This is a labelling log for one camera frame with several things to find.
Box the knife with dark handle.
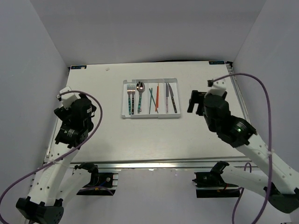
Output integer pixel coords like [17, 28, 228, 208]
[168, 83, 178, 113]

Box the knife with pink handle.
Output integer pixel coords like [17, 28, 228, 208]
[165, 83, 169, 113]

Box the fork with teal handle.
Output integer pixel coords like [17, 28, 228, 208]
[127, 84, 131, 115]

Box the fork with dark handle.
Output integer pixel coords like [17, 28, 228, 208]
[131, 84, 136, 115]

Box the spoon with teal handle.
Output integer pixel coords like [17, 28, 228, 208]
[136, 82, 145, 113]

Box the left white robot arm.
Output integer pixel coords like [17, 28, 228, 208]
[16, 86, 99, 224]

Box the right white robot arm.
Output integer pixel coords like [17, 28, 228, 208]
[187, 80, 299, 214]

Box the white divided utensil tray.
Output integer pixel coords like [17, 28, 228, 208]
[121, 78, 182, 119]

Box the left corner label sticker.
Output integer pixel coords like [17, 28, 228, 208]
[71, 65, 87, 70]

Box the corner label sticker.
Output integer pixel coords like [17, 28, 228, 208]
[71, 65, 87, 70]
[209, 61, 225, 65]

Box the right corner label sticker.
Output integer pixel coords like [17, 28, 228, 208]
[209, 61, 225, 65]

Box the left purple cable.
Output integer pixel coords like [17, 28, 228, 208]
[0, 91, 104, 206]

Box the aluminium rail frame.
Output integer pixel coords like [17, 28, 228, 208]
[66, 61, 249, 169]

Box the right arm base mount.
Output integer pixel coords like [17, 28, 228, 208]
[192, 161, 240, 198]

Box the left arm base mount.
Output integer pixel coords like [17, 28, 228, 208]
[73, 163, 118, 196]

